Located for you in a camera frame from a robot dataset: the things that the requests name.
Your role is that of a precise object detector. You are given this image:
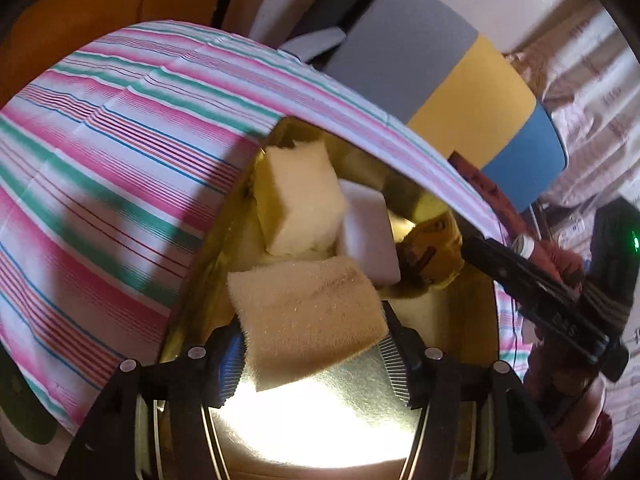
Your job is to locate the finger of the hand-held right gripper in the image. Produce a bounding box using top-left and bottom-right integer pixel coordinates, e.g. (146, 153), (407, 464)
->
(462, 236), (593, 311)
(495, 277), (630, 383)

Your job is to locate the coarse beige sponge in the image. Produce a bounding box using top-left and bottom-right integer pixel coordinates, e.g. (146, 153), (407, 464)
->
(227, 256), (391, 392)

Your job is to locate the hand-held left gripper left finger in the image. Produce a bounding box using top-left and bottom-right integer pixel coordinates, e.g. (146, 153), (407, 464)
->
(57, 322), (247, 480)

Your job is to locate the patterned bed sheet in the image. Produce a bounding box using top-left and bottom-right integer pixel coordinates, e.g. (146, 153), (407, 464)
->
(500, 0), (640, 461)

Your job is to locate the grey yellow blue chair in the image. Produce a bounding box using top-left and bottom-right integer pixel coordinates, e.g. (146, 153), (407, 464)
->
(277, 0), (568, 213)

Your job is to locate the gold metal tin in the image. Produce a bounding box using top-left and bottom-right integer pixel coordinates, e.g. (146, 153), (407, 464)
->
(160, 116), (501, 480)

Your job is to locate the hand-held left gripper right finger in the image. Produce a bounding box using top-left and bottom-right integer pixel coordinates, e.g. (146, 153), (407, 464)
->
(380, 300), (573, 480)

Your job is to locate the yellow sock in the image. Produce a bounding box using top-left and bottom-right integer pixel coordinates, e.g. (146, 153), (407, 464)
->
(395, 210), (468, 291)

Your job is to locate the person's right forearm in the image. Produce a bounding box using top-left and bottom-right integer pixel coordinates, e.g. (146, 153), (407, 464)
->
(525, 330), (613, 480)

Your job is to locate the pale yellow sponge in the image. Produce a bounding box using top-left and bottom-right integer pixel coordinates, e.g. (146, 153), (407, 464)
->
(252, 140), (349, 257)

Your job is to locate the wooden wardrobe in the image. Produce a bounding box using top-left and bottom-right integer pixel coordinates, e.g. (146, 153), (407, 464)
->
(0, 0), (236, 106)

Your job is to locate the striped tablecloth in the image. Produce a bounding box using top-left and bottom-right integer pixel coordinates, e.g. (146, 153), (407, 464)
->
(0, 21), (531, 436)

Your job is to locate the white foam sponge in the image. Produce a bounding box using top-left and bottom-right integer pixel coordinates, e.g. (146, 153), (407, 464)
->
(336, 178), (403, 288)

